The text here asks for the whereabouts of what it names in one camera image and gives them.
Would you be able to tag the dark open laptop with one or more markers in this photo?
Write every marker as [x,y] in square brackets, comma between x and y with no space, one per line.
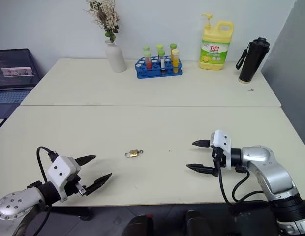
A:
[12,73]

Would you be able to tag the dark rounded shape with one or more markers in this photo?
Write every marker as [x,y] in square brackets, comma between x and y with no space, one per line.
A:
[195,223]
[137,226]

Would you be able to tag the yellow-capped tube, orange liquid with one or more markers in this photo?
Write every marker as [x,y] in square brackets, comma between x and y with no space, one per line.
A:
[175,61]

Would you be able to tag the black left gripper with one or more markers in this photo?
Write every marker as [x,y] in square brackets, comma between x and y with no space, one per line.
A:
[71,187]

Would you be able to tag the green-capped tube, white content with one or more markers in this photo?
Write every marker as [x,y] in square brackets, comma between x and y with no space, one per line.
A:
[162,61]

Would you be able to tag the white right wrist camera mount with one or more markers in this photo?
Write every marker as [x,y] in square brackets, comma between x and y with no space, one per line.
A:
[222,145]

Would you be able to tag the yellow dish soap pump bottle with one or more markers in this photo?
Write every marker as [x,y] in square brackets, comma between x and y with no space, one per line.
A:
[214,49]

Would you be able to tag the green-capped test tube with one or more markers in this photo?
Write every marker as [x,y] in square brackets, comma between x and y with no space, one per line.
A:
[159,47]
[146,47]

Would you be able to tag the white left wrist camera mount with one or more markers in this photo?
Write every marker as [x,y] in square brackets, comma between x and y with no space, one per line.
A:
[61,169]

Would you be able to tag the green-capped tube, orange liquid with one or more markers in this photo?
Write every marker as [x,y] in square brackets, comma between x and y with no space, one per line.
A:
[173,46]

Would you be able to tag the green-capped tube, red liquid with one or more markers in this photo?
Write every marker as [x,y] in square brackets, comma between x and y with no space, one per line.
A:
[148,61]

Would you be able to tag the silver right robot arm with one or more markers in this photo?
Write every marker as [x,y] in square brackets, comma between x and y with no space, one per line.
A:
[273,169]

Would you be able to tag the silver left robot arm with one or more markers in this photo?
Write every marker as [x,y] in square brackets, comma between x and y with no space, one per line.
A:
[18,202]

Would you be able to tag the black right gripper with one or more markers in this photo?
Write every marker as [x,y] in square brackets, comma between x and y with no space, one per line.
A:
[218,157]

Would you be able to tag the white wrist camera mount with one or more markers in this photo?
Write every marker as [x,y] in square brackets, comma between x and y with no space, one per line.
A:
[222,145]
[61,169]

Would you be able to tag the small brass padlock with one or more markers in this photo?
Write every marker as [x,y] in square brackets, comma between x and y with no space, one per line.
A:
[132,154]

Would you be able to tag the blue test tube rack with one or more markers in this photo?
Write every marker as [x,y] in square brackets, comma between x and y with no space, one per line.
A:
[155,71]

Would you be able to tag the dried flower bouquet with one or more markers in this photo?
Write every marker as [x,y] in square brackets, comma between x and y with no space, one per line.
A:
[104,14]

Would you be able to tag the white ceramic vase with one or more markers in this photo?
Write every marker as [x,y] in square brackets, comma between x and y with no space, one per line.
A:
[115,59]

